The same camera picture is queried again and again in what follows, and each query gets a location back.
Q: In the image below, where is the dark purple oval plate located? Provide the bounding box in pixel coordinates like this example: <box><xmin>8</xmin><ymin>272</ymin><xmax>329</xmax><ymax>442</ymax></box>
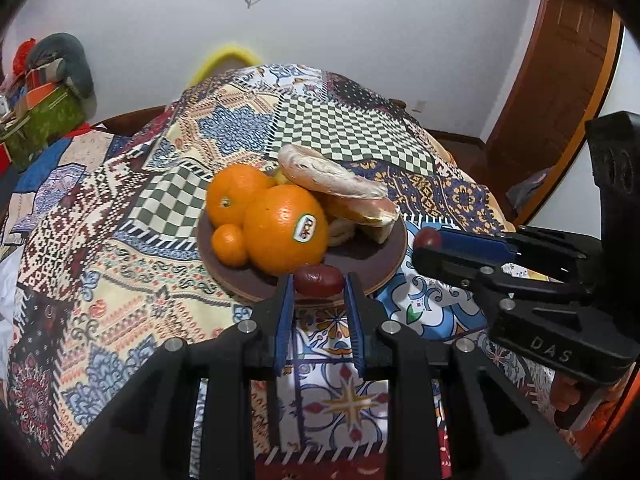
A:
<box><xmin>196</xmin><ymin>195</ymin><xmax>408</xmax><ymax>306</ymax></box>

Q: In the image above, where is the small mandarin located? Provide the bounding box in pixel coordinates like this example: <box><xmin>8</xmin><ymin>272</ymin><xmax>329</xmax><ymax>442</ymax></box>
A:
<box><xmin>211</xmin><ymin>223</ymin><xmax>249</xmax><ymax>267</ymax></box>

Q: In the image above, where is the large orange with sticker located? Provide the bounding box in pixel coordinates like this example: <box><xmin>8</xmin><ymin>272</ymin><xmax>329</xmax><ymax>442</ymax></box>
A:
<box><xmin>243</xmin><ymin>185</ymin><xmax>330</xmax><ymax>277</ymax></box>

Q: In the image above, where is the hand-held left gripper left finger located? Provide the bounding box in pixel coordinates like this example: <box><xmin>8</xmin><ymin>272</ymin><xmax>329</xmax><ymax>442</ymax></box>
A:
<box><xmin>65</xmin><ymin>272</ymin><xmax>296</xmax><ymax>480</ymax></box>

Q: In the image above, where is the orange box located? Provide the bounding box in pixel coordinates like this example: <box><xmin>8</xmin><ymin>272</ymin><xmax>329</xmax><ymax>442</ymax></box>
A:
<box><xmin>25</xmin><ymin>67</ymin><xmax>66</xmax><ymax>111</ymax></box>

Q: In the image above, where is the grey neck pillow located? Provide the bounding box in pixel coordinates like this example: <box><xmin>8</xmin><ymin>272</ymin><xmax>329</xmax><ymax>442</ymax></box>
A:
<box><xmin>27</xmin><ymin>32</ymin><xmax>98</xmax><ymax>103</ymax></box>

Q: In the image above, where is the person's right hand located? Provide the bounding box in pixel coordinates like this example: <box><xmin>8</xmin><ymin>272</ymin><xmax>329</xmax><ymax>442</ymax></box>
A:
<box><xmin>549</xmin><ymin>375</ymin><xmax>585</xmax><ymax>413</ymax></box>

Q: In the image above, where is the yellow chair back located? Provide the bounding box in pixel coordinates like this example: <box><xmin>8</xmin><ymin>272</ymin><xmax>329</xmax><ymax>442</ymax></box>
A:
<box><xmin>187</xmin><ymin>45</ymin><xmax>261</xmax><ymax>88</ymax></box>

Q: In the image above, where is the grey cloth bundle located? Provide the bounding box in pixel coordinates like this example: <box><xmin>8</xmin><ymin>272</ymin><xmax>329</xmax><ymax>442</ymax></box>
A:
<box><xmin>505</xmin><ymin>170</ymin><xmax>551</xmax><ymax>211</ymax></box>

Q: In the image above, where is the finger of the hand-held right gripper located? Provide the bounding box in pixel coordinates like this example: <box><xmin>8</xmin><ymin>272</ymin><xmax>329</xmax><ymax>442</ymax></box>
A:
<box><xmin>420</xmin><ymin>222</ymin><xmax>603</xmax><ymax>286</ymax></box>
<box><xmin>411</xmin><ymin>247</ymin><xmax>596</xmax><ymax>306</ymax></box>

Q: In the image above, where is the red fabric item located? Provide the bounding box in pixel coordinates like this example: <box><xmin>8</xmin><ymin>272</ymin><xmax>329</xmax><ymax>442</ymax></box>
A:
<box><xmin>12</xmin><ymin>40</ymin><xmax>38</xmax><ymax>73</ymax></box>

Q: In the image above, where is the dark red jujube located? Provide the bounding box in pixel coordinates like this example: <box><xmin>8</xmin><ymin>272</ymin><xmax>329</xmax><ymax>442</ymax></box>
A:
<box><xmin>293</xmin><ymin>265</ymin><xmax>346</xmax><ymax>297</ymax></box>
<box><xmin>414</xmin><ymin>226</ymin><xmax>443</xmax><ymax>251</ymax></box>

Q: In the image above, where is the white cloth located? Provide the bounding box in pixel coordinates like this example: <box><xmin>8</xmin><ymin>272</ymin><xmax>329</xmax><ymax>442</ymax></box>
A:
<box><xmin>0</xmin><ymin>255</ymin><xmax>23</xmax><ymax>361</ymax></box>

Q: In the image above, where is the peeled pink pomelo piece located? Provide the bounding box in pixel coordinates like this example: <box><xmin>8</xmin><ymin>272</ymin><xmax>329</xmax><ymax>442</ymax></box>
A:
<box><xmin>327</xmin><ymin>199</ymin><xmax>401</xmax><ymax>245</ymax></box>
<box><xmin>278</xmin><ymin>144</ymin><xmax>388</xmax><ymax>200</ymax></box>

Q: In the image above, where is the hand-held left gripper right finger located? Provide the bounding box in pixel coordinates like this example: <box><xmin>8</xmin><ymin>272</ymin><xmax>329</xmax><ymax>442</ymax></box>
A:
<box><xmin>344</xmin><ymin>272</ymin><xmax>586</xmax><ymax>480</ymax></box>

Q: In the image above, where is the brown wooden door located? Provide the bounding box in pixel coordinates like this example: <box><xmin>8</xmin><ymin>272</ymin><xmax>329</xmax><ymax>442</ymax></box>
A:
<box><xmin>485</xmin><ymin>0</ymin><xmax>623</xmax><ymax>221</ymax></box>

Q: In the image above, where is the large plain orange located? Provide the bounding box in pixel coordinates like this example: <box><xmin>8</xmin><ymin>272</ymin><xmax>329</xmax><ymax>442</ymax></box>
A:
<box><xmin>206</xmin><ymin>164</ymin><xmax>276</xmax><ymax>228</ymax></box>

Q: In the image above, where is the green cardboard box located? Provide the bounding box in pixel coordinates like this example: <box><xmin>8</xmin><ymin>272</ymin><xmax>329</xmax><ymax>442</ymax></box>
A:
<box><xmin>0</xmin><ymin>87</ymin><xmax>86</xmax><ymax>171</ymax></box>

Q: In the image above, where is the patterned patchwork tablecloth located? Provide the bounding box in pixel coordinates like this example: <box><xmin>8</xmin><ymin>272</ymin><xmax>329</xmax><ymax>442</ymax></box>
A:
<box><xmin>0</xmin><ymin>62</ymin><xmax>566</xmax><ymax>480</ymax></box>

